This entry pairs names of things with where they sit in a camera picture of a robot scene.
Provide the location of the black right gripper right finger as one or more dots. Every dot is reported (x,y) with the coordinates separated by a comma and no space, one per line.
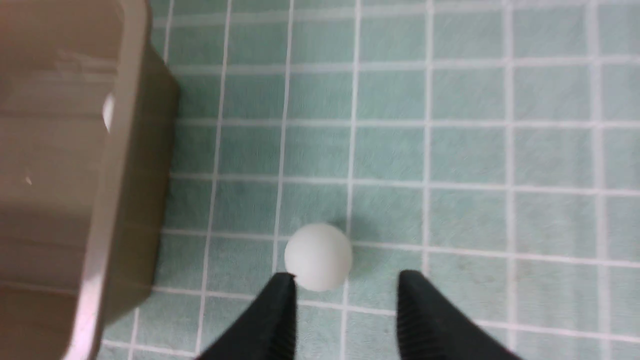
(430,327)

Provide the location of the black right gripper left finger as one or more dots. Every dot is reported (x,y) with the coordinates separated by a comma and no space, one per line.
(266,330)

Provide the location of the white ping-pong ball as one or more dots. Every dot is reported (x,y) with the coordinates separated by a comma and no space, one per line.
(319,256)

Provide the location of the green checkered tablecloth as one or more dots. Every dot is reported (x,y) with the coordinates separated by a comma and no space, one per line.
(492,144)

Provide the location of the olive green plastic bin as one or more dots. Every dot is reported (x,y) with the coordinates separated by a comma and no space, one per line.
(86,137)

